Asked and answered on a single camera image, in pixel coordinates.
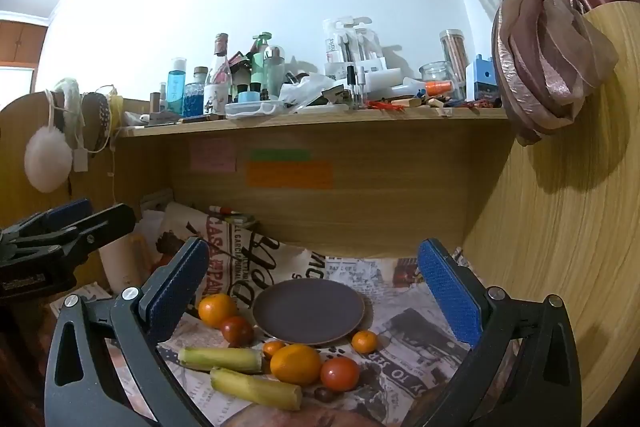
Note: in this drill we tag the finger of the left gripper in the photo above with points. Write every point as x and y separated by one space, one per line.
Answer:
49 221
99 229

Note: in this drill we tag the white fluffy pompom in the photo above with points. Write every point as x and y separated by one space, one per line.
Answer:
48 159

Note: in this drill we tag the dark blue round bottle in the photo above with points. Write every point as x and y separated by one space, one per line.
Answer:
193 96

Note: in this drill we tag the orange sticky note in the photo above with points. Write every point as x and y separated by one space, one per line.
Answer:
296 175

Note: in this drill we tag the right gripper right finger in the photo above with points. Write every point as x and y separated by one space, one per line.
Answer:
457 291

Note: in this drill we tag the tall clear tube jar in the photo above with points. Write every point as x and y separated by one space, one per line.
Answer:
453 46

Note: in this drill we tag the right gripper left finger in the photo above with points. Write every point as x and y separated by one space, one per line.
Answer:
169 290

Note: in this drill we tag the white packaged toothbrush set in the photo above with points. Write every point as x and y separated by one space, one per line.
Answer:
351 41

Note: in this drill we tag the wooden shelf board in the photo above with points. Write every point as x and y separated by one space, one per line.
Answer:
361 116

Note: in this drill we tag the small mandarin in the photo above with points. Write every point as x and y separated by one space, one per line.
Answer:
271 347
364 342

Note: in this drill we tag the large orange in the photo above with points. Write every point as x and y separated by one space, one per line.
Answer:
296 364

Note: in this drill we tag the blue pencil sharpener box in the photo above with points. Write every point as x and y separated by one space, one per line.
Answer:
480 80

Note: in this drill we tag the green pump bottle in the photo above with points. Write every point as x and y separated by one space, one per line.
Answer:
257 59

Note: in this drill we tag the orange with stem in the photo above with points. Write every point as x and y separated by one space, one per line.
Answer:
213 310

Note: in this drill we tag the glass jar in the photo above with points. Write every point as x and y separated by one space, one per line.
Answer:
437 78

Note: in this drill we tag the dark red tomato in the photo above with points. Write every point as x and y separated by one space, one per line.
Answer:
237 331

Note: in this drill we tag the blue liquid bottle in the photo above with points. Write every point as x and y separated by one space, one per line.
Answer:
176 80

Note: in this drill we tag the bright red tomato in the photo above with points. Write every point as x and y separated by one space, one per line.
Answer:
340 374

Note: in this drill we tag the pink sticky note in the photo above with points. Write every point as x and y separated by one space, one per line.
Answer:
212 155

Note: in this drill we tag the newspaper table cover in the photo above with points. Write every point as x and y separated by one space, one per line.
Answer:
417 354

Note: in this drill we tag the green sticky note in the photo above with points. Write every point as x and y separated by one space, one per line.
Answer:
280 154

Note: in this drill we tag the marker pens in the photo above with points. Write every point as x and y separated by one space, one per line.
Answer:
233 217

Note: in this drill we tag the dark brown round plate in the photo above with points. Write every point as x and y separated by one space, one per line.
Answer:
309 311

